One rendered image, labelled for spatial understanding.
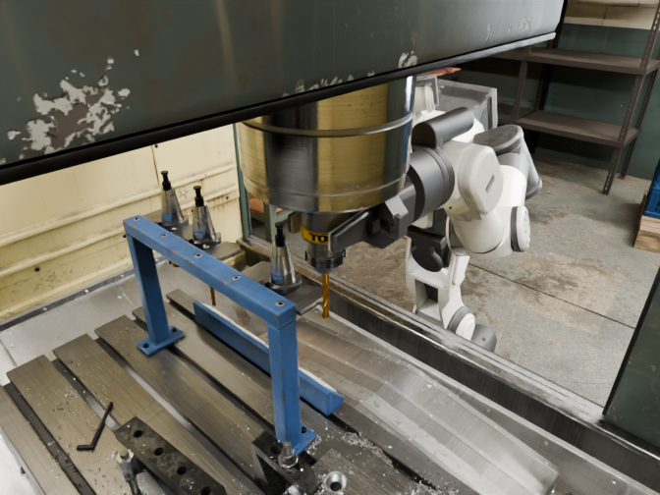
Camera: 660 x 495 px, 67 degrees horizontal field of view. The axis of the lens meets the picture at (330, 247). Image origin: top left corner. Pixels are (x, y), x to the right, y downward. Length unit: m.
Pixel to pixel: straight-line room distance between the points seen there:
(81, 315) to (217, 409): 0.61
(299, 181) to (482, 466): 0.94
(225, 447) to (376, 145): 0.73
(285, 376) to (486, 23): 0.61
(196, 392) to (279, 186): 0.76
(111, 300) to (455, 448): 1.02
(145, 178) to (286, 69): 1.33
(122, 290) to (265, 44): 1.40
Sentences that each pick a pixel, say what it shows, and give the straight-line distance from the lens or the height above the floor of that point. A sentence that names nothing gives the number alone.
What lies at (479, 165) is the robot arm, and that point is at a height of 1.47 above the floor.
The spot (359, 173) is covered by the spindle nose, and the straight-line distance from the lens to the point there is 0.41.
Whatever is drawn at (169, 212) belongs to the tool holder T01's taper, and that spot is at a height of 1.25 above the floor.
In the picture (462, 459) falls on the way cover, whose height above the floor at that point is 0.73.
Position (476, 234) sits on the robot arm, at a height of 1.32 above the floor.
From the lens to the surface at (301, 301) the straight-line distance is 0.80.
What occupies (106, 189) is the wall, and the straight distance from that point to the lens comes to 1.52.
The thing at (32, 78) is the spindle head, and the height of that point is 1.65.
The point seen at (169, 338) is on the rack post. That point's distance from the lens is 1.26.
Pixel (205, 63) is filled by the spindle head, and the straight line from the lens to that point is 0.23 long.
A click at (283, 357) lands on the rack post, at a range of 0.81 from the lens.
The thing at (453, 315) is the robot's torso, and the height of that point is 0.68.
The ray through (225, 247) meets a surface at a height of 1.22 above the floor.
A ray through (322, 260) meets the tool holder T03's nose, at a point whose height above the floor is 1.42.
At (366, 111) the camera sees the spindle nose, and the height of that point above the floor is 1.59.
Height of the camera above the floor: 1.69
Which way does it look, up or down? 30 degrees down
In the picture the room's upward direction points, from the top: straight up
